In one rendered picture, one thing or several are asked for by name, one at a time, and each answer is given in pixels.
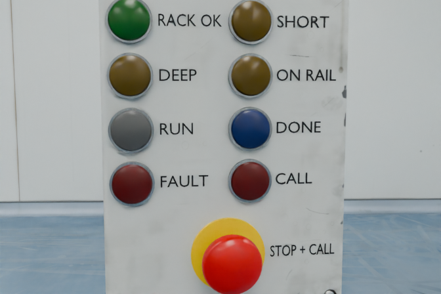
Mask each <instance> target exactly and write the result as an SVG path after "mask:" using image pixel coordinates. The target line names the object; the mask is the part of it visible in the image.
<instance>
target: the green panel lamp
mask: <svg viewBox="0 0 441 294"><path fill-rule="evenodd" d="M108 25H109V27H110V29H111V31H112V32H113V34H114V35H116V36H117V37H118V38H120V39H123V40H126V41H134V40H136V39H139V38H141V37H142V36H143V35H144V34H145V33H146V32H147V30H148V28H149V25H150V15H149V12H148V10H147V8H146V7H145V6H144V5H143V4H142V3H141V2H140V1H138V0H119V1H117V2H116V3H114V4H113V5H112V7H111V8H110V10H109V13H108Z"/></svg>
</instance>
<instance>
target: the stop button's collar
mask: <svg viewBox="0 0 441 294"><path fill-rule="evenodd" d="M231 234H236V235H240V236H244V237H246V238H248V239H249V240H251V241H252V242H253V243H254V244H255V245H256V246H257V248H258V250H259V252H260V254H261V257H262V265H263V263H264V257H265V249H264V243H263V240H262V238H261V236H260V234H259V233H258V232H257V230H256V229H255V228H254V227H253V226H252V225H251V224H249V223H248V222H246V221H244V220H241V219H237V218H230V217H226V218H221V219H217V220H214V221H212V222H210V223H209V224H207V225H206V226H204V227H203V228H202V229H201V230H200V231H199V233H198V234H197V236H196V237H195V239H194V242H193V244H192V248H191V261H192V266H193V269H194V272H195V273H196V275H197V277H198V278H199V279H200V280H201V281H202V282H203V283H204V284H205V285H207V286H209V285H208V283H207V282H206V281H205V278H204V276H203V272H202V266H201V264H202V258H203V254H204V253H205V250H206V249H207V248H208V246H209V245H210V244H211V243H212V242H213V241H215V240H216V239H217V238H219V237H222V236H225V235H231ZM313 245H315V246H316V244H312V245H311V246H310V249H311V247H312V246H313ZM293 246H295V249H293ZM272 247H274V246H273V245H272V246H271V247H270V249H271V251H272V252H273V255H271V254H270V256H271V257H273V256H274V251H273V250H272ZM275 247H278V256H279V247H281V245H275ZM284 247H288V248H289V253H288V254H284ZM320 247H321V249H320ZM310 249H309V251H310V253H311V254H312V255H315V254H318V252H319V251H321V252H322V254H324V252H323V250H322V246H321V244H320V245H319V248H318V251H317V253H316V252H315V253H312V252H311V250H310ZM319 249H320V250H319ZM295 250H296V245H291V256H293V251H295ZM282 253H283V255H285V256H288V255H289V254H290V247H289V246H288V245H285V246H283V248H282ZM329 254H334V252H331V244H330V251H329ZM209 287H210V286H209Z"/></svg>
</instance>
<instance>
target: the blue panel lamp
mask: <svg viewBox="0 0 441 294"><path fill-rule="evenodd" d="M231 133H232V137H233V139H234V140H235V142H236V143H237V144H238V145H240V146H241V147H243V148H249V149H252V148H257V147H259V146H261V145H262V144H264V143H265V142H266V140H267V138H268V136H269V134H270V124H269V121H268V119H267V117H266V116H265V115H264V114H263V113H262V112H260V111H258V110H244V111H242V112H240V113H239V114H238V115H237V116H236V117H235V118H234V120H233V122H232V126H231Z"/></svg>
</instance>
